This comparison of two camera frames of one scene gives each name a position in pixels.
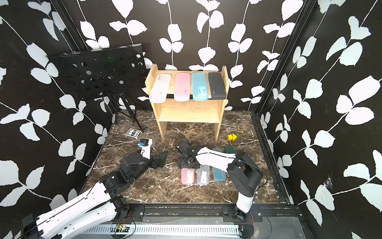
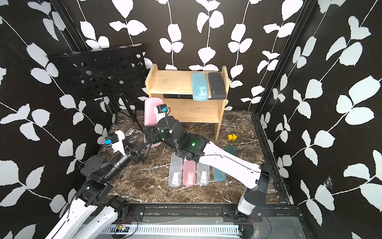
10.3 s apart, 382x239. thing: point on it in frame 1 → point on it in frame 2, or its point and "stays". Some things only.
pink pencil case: x=182 y=87 → x=150 y=116
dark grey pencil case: x=217 y=86 stays
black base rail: x=206 y=212 stays
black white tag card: x=133 y=133 stays
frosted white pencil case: x=159 y=89 → x=175 y=171
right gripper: x=181 y=163 → x=149 y=136
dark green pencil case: x=230 y=149 stays
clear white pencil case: x=203 y=175 stays
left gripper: x=161 y=162 → x=136 y=157
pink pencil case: x=187 y=176 stays
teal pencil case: x=219 y=175 stays
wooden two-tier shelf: x=193 y=111 stays
